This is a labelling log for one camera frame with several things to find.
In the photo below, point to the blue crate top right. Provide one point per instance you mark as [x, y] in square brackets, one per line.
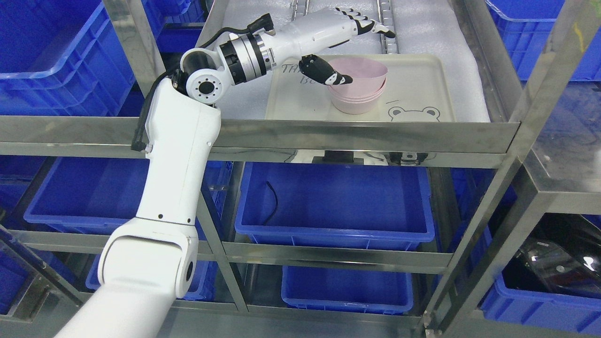
[524, 27]

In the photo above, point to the cream tray with bear print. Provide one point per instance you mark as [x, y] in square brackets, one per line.
[415, 91]

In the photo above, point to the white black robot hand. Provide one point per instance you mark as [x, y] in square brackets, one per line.
[330, 27]

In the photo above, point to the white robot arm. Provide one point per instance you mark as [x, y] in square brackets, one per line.
[149, 261]

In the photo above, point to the black motorcycle helmet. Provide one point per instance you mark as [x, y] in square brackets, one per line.
[562, 255]

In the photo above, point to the blue crate holding helmet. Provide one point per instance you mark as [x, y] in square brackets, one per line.
[541, 309]

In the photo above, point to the stack of pink bowls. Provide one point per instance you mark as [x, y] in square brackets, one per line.
[356, 106]

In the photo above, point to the pink ikea bowl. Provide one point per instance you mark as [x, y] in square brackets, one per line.
[368, 76]

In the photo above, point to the blue crate left shelf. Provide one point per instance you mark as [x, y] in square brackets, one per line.
[88, 195]

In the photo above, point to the blue crate on lower shelf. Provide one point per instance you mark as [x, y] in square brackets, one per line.
[343, 206]

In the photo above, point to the blue crate top left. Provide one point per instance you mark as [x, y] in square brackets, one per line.
[61, 58]

